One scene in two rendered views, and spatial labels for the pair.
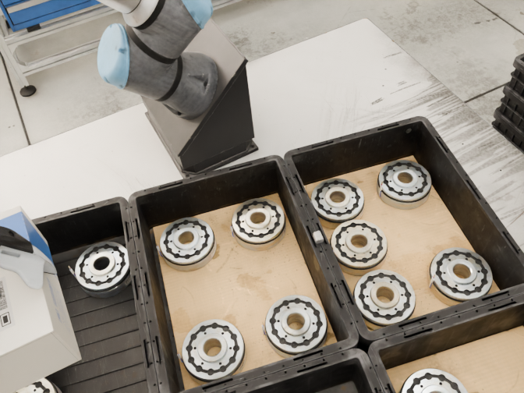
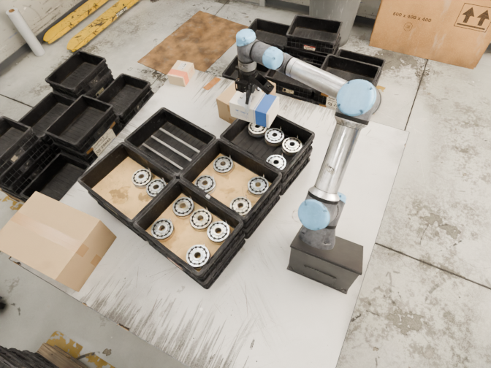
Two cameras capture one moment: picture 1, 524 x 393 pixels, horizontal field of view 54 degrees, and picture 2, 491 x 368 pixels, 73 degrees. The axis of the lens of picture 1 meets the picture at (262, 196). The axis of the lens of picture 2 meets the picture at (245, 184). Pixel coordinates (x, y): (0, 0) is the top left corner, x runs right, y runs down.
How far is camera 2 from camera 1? 1.37 m
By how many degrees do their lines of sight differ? 66
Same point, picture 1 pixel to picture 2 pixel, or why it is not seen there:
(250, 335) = (218, 177)
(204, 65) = (309, 236)
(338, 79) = (285, 349)
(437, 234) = (177, 244)
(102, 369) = (250, 147)
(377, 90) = (256, 354)
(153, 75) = not seen: hidden behind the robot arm
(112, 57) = not seen: hidden behind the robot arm
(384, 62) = not seen: outside the picture
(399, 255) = (186, 228)
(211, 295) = (238, 179)
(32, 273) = (241, 101)
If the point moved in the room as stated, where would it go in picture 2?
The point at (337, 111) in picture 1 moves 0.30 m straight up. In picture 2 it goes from (267, 320) to (267, 304)
